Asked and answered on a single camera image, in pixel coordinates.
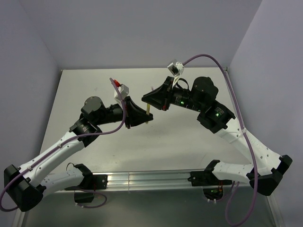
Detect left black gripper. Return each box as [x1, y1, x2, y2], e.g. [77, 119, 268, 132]
[94, 96, 152, 128]

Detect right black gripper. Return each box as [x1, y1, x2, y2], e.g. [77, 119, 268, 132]
[141, 76, 204, 113]

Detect yellow highlighter pen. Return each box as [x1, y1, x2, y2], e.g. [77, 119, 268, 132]
[146, 104, 150, 124]

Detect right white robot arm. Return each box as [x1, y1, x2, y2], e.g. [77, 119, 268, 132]
[142, 77, 293, 196]

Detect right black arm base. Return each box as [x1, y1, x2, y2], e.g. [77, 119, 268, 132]
[187, 171, 223, 200]

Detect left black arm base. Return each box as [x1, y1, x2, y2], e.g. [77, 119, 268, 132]
[74, 175, 107, 204]

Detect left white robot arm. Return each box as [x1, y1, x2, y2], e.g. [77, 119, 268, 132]
[4, 96, 153, 212]

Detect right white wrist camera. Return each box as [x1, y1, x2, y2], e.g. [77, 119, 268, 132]
[167, 59, 184, 87]

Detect aluminium front rail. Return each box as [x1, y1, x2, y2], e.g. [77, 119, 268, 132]
[22, 166, 242, 197]

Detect aluminium rail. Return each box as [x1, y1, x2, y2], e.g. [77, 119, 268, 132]
[22, 166, 242, 197]
[222, 69, 272, 227]

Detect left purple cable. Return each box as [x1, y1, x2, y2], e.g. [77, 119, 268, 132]
[0, 77, 127, 211]

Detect aluminium right side rail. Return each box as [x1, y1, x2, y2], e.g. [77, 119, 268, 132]
[222, 69, 272, 227]

